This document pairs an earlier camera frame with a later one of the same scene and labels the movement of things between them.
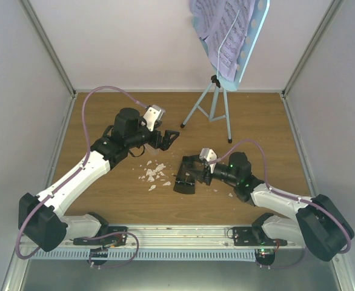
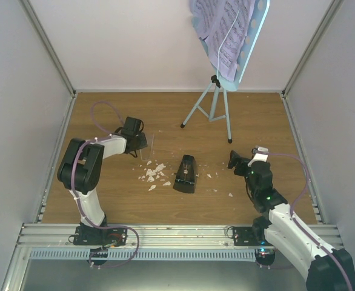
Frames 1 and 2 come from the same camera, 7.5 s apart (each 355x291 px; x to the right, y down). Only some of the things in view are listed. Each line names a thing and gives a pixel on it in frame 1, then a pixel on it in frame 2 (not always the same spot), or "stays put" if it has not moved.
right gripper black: (201, 177) to (234, 161)
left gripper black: (165, 143) to (143, 142)
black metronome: (185, 180) stays put
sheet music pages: (223, 23) stays put
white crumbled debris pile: (151, 174) stays put
